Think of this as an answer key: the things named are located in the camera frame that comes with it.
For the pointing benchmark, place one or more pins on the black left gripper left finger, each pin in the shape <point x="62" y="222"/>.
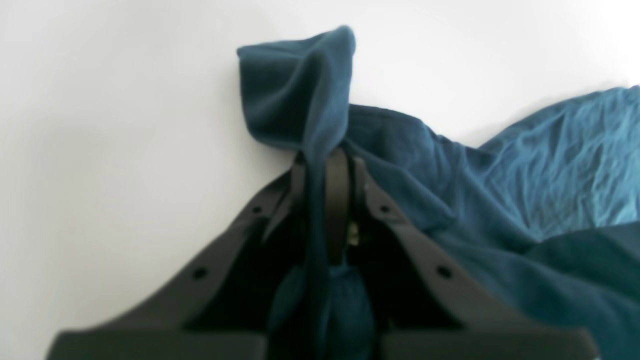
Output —
<point x="217" y="306"/>

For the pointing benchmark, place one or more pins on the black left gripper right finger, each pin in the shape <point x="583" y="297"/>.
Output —
<point x="425" y="304"/>

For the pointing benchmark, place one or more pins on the dark blue T-shirt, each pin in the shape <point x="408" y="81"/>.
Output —
<point x="545" y="214"/>

